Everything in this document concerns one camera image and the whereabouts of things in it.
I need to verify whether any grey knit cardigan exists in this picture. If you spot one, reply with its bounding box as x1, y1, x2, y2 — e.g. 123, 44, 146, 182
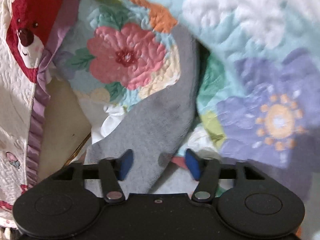
85, 24, 200, 196

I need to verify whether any colourful floral quilt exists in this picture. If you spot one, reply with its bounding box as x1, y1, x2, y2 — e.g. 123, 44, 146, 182
54, 0, 319, 199

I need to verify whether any white quilt with red bears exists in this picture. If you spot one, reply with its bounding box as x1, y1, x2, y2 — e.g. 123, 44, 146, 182
1, 0, 79, 228

